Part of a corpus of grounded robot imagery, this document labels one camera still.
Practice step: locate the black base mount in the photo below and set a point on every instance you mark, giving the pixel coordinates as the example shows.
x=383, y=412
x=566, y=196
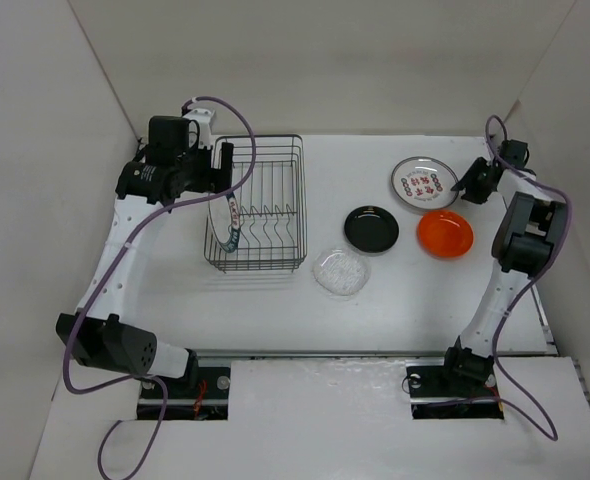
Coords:
x=433, y=396
x=207, y=400

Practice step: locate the clear glass plate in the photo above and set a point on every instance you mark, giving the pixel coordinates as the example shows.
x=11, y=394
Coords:
x=340, y=272

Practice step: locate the orange plate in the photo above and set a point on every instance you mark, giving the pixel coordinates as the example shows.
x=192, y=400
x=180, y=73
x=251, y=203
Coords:
x=444, y=234

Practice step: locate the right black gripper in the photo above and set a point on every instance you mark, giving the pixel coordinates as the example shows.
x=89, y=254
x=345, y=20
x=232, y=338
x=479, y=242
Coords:
x=472, y=193

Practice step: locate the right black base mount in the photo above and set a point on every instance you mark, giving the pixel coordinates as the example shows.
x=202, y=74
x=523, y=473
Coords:
x=433, y=396

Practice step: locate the green rimmed white plate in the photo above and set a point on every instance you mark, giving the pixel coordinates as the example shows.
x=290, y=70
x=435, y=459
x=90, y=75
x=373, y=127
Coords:
x=224, y=218

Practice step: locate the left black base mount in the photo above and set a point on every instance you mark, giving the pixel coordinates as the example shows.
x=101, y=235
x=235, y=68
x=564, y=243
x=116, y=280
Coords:
x=207, y=400

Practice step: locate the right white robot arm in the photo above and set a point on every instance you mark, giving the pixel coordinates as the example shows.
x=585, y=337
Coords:
x=529, y=235

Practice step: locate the grey wire dish rack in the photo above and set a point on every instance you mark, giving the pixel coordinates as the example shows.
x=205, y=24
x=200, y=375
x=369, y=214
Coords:
x=272, y=205

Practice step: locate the black plate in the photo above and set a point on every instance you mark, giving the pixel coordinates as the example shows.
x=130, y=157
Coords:
x=371, y=229

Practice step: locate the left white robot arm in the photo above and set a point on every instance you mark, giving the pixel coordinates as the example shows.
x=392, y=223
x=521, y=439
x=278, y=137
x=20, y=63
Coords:
x=100, y=333

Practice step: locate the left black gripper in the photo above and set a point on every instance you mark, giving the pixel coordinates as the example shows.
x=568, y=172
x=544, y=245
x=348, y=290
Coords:
x=214, y=180

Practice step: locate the red patterned white plate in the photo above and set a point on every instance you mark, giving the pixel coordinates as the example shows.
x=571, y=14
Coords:
x=424, y=183

